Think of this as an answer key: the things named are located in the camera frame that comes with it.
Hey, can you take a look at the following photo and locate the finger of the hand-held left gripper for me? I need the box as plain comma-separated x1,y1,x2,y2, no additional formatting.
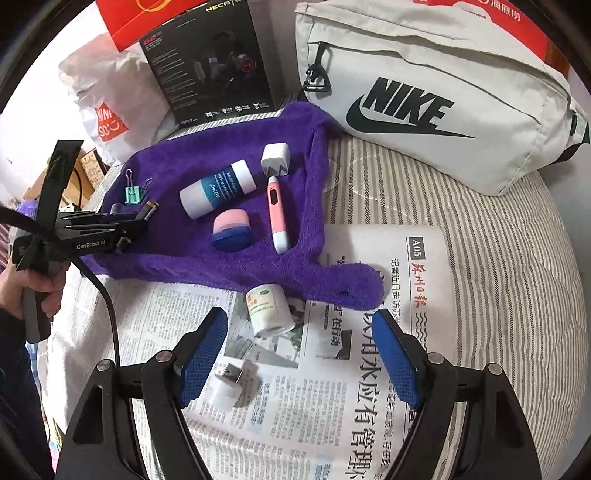
65,224,134,254
62,202,144,229

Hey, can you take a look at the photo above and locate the teal binder clip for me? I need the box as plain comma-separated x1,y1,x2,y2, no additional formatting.
121,169,154,205

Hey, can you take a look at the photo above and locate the black gold lighter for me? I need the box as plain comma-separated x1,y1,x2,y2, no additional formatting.
137,198,160,223

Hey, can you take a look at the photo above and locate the white charger plug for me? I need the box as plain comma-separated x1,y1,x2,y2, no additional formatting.
261,143,291,178

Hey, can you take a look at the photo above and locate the grey waist bag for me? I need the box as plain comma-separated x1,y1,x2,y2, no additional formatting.
295,0,591,197

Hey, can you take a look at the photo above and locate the pink blue round case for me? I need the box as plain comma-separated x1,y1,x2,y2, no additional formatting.
211,209,256,254

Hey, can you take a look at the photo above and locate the white usb light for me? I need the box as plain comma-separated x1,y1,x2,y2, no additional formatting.
205,362,259,409

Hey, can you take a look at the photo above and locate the red white paper bag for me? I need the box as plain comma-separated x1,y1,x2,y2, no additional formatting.
413,0,571,77

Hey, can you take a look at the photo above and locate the white blue bottle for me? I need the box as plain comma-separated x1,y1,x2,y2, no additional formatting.
179,159,258,220

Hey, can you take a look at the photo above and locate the person's left forearm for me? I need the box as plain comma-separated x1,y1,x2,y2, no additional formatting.
0,305,56,480

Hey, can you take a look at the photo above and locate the white plastic shopping bag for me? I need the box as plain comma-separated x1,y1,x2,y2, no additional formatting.
59,46,178,162

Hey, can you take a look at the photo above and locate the pink white thermometer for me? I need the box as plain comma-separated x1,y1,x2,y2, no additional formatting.
267,175,291,254

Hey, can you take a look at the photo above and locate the newspaper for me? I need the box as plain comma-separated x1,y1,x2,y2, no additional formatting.
46,224,462,480

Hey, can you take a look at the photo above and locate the person's left hand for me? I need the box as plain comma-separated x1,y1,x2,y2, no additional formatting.
0,263,65,324

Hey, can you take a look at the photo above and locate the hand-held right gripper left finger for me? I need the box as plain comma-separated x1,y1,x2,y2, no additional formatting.
54,307,229,480

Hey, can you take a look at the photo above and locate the purple towel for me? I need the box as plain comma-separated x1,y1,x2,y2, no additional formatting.
76,102,385,311

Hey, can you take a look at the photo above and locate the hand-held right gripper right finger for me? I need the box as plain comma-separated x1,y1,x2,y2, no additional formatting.
370,309,543,480

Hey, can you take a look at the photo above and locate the red orange paper bag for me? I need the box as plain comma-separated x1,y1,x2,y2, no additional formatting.
95,0,250,52

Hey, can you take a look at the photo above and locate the black headset box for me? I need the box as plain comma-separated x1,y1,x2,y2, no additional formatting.
139,0,276,130

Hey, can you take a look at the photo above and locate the small white bottle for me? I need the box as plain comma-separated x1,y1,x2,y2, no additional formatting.
245,284,296,337

